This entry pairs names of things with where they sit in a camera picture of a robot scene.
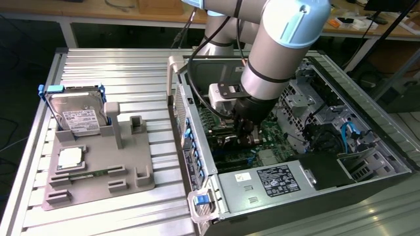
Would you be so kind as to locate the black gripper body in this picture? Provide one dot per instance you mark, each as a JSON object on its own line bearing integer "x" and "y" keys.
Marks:
{"x": 253, "y": 108}

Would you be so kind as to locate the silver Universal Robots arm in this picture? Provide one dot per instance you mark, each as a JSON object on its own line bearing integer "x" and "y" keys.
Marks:
{"x": 278, "y": 49}

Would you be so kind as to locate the black RAM stick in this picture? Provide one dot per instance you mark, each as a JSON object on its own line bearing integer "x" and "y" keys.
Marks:
{"x": 220, "y": 132}

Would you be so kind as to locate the green motherboard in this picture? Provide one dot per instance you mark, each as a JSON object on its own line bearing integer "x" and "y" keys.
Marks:
{"x": 272, "y": 127}

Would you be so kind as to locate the silver chipset heatsink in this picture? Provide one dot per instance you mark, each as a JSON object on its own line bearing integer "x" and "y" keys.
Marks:
{"x": 268, "y": 157}

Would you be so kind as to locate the metal disk bay cage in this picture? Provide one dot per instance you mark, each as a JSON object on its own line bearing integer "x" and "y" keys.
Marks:
{"x": 294, "y": 110}

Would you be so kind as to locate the black expansion slot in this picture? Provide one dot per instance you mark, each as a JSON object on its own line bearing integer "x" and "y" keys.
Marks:
{"x": 229, "y": 166}

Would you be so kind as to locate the blue slot latch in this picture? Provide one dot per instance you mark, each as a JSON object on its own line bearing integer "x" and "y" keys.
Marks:
{"x": 196, "y": 155}
{"x": 188, "y": 133}
{"x": 188, "y": 122}
{"x": 192, "y": 145}
{"x": 202, "y": 173}
{"x": 198, "y": 164}

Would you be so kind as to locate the grey power supply unit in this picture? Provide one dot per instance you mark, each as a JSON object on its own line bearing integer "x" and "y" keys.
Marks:
{"x": 236, "y": 194}

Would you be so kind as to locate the black plastic shroud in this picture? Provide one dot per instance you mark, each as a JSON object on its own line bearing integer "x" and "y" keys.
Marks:
{"x": 324, "y": 169}

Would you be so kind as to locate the blue clip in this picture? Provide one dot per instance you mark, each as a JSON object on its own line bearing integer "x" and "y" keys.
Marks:
{"x": 201, "y": 199}

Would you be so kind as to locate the open black PC case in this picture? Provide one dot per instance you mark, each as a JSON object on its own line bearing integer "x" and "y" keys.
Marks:
{"x": 360, "y": 196}

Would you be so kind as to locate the orange small part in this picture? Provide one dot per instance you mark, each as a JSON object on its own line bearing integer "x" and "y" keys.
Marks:
{"x": 333, "y": 22}

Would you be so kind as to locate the grey parts rack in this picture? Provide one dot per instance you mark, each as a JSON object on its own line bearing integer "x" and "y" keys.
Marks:
{"x": 94, "y": 157}

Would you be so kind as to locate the cardboard box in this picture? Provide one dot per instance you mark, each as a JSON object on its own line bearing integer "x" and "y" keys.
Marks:
{"x": 158, "y": 7}

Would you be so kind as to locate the green RAM stick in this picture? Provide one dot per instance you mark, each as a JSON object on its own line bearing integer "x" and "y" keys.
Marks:
{"x": 86, "y": 175}

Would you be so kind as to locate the wooden desk with clutter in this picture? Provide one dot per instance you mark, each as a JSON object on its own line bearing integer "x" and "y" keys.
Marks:
{"x": 393, "y": 30}

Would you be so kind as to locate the silver CPU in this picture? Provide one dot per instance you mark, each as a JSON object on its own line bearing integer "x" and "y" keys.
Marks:
{"x": 69, "y": 158}

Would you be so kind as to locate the black monitor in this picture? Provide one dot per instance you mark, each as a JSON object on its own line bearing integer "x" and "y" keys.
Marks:
{"x": 386, "y": 5}

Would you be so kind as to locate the black intrusion switch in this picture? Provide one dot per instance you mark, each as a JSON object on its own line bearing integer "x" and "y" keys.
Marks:
{"x": 189, "y": 100}

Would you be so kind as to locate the hard disk with blue bracket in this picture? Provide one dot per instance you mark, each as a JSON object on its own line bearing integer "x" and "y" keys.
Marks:
{"x": 74, "y": 110}

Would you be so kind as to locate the wooden desk with white frame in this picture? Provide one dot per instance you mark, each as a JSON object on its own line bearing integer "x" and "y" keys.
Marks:
{"x": 81, "y": 13}

